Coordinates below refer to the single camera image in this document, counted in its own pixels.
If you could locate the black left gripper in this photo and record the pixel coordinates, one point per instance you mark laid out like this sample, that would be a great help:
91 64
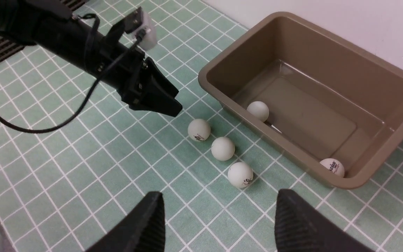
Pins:
144 89

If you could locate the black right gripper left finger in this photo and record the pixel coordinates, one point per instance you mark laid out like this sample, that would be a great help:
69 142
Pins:
142 230

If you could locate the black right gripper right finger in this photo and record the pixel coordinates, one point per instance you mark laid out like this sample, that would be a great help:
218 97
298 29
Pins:
301 228

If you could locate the white ball front printed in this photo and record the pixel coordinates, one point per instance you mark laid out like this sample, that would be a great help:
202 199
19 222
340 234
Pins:
240 175

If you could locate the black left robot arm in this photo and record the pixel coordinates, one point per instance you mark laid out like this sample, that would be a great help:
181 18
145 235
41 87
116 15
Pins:
53 26

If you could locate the green checkered table mat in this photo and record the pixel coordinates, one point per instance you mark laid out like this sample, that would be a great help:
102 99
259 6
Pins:
60 192

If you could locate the olive plastic storage bin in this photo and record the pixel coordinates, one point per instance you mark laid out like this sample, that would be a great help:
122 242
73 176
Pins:
328 98

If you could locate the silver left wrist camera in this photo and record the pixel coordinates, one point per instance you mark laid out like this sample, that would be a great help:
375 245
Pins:
139 24

